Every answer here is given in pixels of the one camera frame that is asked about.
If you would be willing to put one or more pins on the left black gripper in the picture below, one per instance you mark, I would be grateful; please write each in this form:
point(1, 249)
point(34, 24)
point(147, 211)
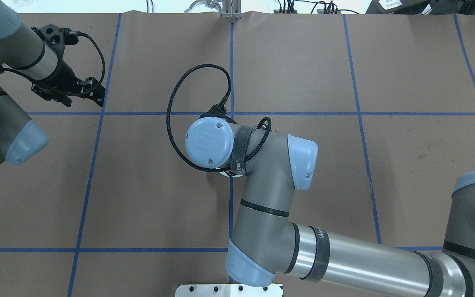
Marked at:
point(64, 72)

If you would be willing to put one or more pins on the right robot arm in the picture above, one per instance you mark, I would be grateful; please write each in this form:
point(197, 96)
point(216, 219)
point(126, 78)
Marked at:
point(265, 243)

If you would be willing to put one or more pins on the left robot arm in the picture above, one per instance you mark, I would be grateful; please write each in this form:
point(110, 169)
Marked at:
point(36, 54)

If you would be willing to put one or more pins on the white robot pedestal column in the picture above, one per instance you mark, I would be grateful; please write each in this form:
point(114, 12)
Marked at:
point(229, 290)

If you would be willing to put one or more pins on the aluminium frame post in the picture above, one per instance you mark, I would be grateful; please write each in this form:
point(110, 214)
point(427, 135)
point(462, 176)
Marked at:
point(231, 9)

